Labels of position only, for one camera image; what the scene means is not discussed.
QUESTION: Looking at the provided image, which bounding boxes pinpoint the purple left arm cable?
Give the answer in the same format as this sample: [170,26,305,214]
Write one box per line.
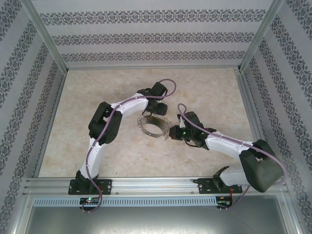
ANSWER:
[81,79,177,214]

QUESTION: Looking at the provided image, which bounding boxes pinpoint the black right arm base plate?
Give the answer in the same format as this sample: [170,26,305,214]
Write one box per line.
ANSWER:
[197,177,243,195]

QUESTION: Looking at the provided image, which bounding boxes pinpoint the grey metal sheet panel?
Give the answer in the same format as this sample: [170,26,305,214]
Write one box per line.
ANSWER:
[24,206,288,234]

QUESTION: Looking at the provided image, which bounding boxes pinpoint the aluminium table side rail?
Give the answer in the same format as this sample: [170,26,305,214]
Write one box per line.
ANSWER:
[33,69,70,178]
[236,69,285,178]

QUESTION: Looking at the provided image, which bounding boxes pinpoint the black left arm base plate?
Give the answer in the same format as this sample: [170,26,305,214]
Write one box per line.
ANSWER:
[68,179,113,195]

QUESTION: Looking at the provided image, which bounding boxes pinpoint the metal band with small keyrings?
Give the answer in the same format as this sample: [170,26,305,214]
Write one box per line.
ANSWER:
[136,116,173,137]

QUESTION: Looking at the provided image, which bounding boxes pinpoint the aluminium mounting rail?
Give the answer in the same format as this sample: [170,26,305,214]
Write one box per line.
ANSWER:
[23,176,287,195]

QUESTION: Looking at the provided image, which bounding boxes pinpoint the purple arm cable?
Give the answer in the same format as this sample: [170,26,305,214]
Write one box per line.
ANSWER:
[177,103,286,213]
[81,79,177,214]

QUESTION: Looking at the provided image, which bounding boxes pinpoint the aluminium frame post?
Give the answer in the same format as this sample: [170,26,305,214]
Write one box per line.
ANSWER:
[238,0,286,72]
[20,0,70,72]

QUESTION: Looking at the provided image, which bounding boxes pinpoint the slotted grey cable duct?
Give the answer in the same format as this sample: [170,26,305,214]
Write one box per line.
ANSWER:
[33,196,217,207]

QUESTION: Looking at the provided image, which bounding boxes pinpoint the long aluminium table edge rail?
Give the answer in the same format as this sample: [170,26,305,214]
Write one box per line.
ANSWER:
[65,63,242,70]

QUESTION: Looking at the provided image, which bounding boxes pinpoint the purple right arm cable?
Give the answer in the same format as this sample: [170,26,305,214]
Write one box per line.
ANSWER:
[177,103,286,213]

